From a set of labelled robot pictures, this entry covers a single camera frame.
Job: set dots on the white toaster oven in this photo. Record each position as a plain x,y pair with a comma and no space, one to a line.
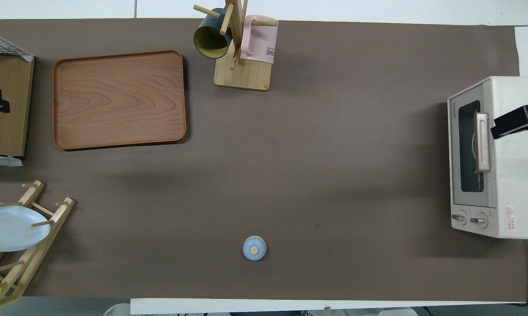
516,175

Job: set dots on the white foam wrap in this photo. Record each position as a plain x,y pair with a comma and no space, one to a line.
3,160
25,55

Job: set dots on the light blue plate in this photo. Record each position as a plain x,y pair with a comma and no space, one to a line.
9,228

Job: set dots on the brown wooden tray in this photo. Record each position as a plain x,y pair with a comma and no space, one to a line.
119,100

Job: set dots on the wooden plate rack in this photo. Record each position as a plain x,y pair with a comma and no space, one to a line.
31,256

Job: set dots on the brown table mat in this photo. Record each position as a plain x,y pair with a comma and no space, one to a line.
316,166

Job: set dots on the dark blue mug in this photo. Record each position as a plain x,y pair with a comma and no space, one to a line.
210,41

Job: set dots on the wooden mug tree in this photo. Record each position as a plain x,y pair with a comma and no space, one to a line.
242,77

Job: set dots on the pink mug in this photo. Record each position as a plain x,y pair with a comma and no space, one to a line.
260,41

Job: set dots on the small blue bell wooden knob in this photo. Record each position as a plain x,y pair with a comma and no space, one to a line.
254,248

